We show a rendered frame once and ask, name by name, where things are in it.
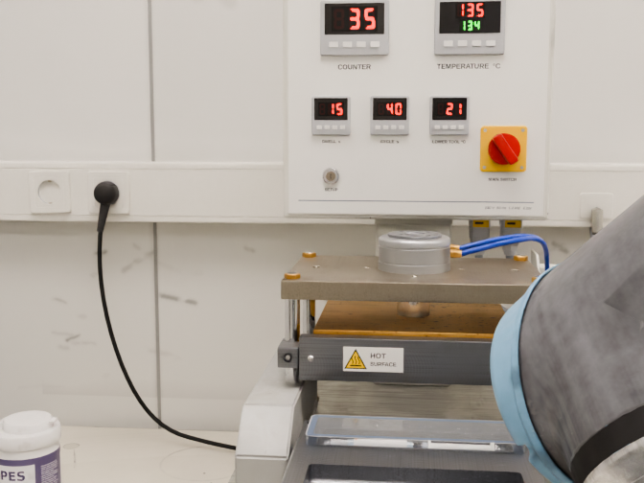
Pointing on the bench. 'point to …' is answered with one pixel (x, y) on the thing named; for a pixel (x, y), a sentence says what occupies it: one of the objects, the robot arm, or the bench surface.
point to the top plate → (416, 272)
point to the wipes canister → (30, 448)
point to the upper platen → (409, 319)
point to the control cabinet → (420, 116)
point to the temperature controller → (470, 10)
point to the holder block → (404, 466)
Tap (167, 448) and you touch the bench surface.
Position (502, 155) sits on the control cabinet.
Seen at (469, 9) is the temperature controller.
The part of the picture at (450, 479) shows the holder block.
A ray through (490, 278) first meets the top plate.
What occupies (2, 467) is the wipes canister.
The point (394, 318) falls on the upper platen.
